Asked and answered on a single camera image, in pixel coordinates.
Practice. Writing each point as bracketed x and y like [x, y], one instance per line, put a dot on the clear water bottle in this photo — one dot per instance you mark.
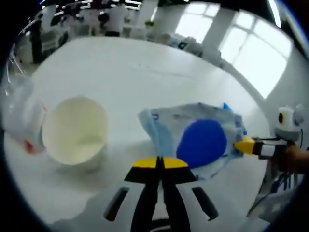
[24, 113]

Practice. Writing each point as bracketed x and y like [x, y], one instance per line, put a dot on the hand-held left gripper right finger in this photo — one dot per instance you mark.
[176, 193]

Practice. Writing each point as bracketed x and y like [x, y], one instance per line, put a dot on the light blue wipes packet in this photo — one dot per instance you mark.
[202, 142]

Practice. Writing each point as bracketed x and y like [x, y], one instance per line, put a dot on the potted plant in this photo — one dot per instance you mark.
[149, 23]

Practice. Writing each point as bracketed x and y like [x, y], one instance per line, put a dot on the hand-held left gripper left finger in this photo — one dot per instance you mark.
[144, 193]

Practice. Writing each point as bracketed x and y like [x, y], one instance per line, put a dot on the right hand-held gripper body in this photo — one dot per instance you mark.
[288, 125]

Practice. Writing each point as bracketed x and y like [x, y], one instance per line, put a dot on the person's right hand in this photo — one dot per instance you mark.
[294, 159]

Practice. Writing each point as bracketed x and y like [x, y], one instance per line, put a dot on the white paper cup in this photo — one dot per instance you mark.
[74, 130]

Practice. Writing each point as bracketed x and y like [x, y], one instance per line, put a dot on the window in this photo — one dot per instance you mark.
[193, 21]
[253, 55]

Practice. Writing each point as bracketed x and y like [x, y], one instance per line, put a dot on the white blue printed cloth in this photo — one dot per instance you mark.
[282, 181]

